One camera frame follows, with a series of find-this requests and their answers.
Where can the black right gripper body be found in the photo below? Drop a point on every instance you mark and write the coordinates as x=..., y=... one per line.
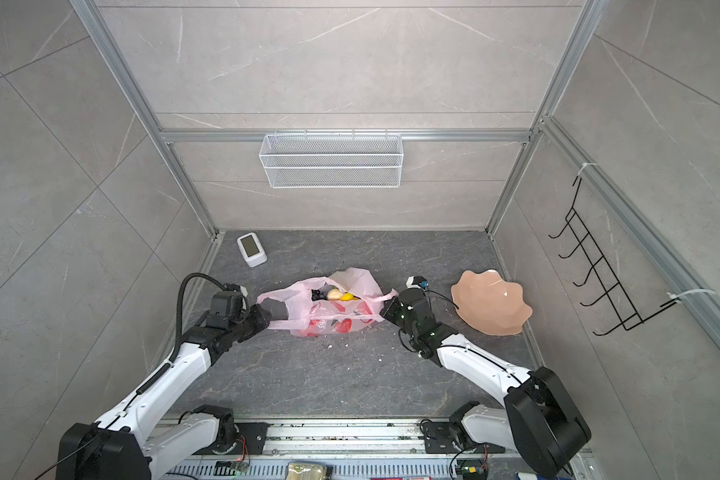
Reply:
x=395, y=313

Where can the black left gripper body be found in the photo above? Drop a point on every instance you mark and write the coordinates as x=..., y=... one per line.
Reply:
x=253, y=322

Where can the pink plastic bag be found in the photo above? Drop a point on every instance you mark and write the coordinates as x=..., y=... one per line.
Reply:
x=293, y=310

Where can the pink scalloped plastic bowl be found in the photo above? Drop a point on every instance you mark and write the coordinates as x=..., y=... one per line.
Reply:
x=489, y=304

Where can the beige fake potato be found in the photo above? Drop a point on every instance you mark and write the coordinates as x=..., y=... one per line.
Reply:
x=334, y=294

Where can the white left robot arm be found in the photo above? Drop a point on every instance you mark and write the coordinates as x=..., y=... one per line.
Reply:
x=121, y=444

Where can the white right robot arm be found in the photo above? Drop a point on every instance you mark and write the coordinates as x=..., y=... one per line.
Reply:
x=538, y=418

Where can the black fake grapes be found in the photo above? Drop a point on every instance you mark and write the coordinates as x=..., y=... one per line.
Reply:
x=317, y=295

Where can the small white digital clock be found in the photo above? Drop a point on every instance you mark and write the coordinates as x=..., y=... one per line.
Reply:
x=251, y=249

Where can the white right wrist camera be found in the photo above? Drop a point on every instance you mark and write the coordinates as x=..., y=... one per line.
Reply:
x=418, y=282

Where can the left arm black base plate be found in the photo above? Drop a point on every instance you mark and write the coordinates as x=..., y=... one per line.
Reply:
x=242, y=438

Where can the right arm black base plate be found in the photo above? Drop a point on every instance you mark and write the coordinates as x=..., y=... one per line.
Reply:
x=445, y=438

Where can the aluminium mounting rail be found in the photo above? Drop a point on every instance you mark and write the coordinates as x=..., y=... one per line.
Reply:
x=350, y=448

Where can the white wire mesh basket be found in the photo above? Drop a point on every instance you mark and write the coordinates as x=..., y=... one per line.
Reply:
x=292, y=161

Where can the black wire hook rack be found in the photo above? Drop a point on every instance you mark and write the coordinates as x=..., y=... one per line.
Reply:
x=601, y=272

